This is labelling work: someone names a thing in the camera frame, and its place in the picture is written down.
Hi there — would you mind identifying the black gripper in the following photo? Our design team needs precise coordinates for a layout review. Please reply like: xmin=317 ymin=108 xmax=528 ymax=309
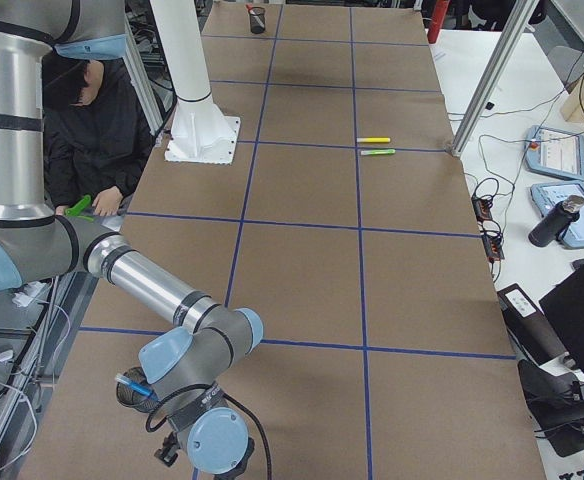
xmin=154 ymin=427 xmax=191 ymax=465

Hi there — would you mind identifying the blue marker pen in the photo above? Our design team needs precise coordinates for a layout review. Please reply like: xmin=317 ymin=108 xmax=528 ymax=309
xmin=115 ymin=373 xmax=153 ymax=397

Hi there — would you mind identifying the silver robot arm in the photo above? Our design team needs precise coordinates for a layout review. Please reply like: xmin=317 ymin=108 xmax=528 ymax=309
xmin=0 ymin=1 xmax=263 ymax=479

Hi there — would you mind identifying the right black mesh cup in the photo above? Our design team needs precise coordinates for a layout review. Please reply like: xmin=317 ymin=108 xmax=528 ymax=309
xmin=116 ymin=366 xmax=159 ymax=413

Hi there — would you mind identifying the black mesh cup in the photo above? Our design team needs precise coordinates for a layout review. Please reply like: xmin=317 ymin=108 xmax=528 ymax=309
xmin=116 ymin=366 xmax=159 ymax=413
xmin=248 ymin=6 xmax=266 ymax=34

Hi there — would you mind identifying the white power strip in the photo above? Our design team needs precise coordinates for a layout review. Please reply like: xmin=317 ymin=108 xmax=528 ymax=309
xmin=12 ymin=281 xmax=48 ymax=308

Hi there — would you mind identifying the green handheld tool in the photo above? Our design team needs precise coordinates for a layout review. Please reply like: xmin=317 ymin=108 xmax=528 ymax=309
xmin=64 ymin=194 xmax=94 ymax=221

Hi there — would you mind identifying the seated person in black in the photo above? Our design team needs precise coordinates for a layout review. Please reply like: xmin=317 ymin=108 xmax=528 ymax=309
xmin=42 ymin=53 xmax=155 ymax=216

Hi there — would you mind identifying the yellow marker pen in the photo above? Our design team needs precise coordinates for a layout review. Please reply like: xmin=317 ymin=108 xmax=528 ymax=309
xmin=356 ymin=137 xmax=391 ymax=144

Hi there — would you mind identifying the green marker pen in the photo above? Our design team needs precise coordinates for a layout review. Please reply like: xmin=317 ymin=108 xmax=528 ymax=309
xmin=360 ymin=148 xmax=396 ymax=156

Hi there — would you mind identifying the left black mesh cup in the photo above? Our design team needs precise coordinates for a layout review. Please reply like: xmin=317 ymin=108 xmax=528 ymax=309
xmin=248 ymin=6 xmax=266 ymax=34

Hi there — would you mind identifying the black water bottle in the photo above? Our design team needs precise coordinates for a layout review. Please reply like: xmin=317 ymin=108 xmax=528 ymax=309
xmin=528 ymin=195 xmax=584 ymax=247

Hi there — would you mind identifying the near blue teach pendant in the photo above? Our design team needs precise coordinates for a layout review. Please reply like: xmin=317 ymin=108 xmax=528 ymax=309
xmin=528 ymin=181 xmax=584 ymax=249

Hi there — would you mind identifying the blue teach pendant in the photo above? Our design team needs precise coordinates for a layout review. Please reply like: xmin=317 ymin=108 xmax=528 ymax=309
xmin=528 ymin=181 xmax=584 ymax=249
xmin=525 ymin=125 xmax=584 ymax=181

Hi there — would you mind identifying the far blue teach pendant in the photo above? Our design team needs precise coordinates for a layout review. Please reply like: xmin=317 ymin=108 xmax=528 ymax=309
xmin=525 ymin=125 xmax=584 ymax=181

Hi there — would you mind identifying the red cylinder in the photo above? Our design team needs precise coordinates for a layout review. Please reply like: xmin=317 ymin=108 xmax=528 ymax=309
xmin=427 ymin=0 xmax=449 ymax=45

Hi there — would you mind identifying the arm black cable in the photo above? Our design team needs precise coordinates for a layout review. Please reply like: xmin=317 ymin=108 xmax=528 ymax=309
xmin=144 ymin=382 xmax=274 ymax=480

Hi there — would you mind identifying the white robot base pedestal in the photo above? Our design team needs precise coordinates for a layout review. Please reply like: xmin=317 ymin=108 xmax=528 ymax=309
xmin=150 ymin=0 xmax=241 ymax=165

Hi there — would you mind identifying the aluminium frame post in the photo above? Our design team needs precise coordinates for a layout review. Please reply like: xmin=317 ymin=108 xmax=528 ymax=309
xmin=450 ymin=0 xmax=537 ymax=157

